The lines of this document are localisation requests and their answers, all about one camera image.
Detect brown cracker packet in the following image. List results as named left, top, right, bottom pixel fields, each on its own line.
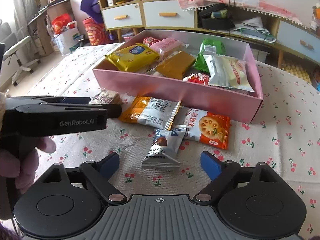
left=89, top=89, right=121, bottom=105

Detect lotus root chip packet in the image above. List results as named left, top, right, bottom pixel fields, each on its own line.
left=173, top=106, right=231, bottom=150

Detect orange silver snack packet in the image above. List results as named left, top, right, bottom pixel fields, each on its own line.
left=119, top=96, right=181, bottom=131

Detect silver truffle chocolate packet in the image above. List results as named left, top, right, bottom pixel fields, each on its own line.
left=142, top=125, right=187, bottom=170

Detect yellow cookie packet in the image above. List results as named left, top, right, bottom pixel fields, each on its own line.
left=105, top=43, right=160, bottom=73

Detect red candy packet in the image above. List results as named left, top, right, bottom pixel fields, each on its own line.
left=143, top=36, right=160, bottom=47

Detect gold bar packet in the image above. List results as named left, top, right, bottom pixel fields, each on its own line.
left=155, top=51, right=196, bottom=80

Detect pink snack packet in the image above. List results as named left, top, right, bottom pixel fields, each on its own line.
left=150, top=37, right=189, bottom=59

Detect white cookie roll packet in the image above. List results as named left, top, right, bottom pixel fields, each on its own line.
left=208, top=54, right=254, bottom=92

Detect green snack packet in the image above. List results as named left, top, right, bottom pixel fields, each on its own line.
left=194, top=38, right=225, bottom=74

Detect left hand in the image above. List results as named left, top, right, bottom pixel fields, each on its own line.
left=0, top=137, right=56, bottom=194

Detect white office chair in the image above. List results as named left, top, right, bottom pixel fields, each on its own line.
left=1, top=20, right=41, bottom=87

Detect white shopping bag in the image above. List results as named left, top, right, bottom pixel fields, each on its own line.
left=53, top=21, right=80, bottom=56

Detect red gift bag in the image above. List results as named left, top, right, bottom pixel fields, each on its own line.
left=82, top=17, right=111, bottom=46

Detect pink cardboard box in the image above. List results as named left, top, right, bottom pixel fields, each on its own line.
left=92, top=29, right=264, bottom=124

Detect wooden TV cabinet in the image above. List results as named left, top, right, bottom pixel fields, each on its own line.
left=98, top=0, right=319, bottom=63

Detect yellow egg tray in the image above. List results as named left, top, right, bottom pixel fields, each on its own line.
left=280, top=60, right=311, bottom=84

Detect black storage case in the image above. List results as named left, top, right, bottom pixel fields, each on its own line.
left=198, top=3, right=235, bottom=30

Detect pink cherry cloth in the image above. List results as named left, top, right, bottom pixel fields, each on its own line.
left=178, top=0, right=306, bottom=28

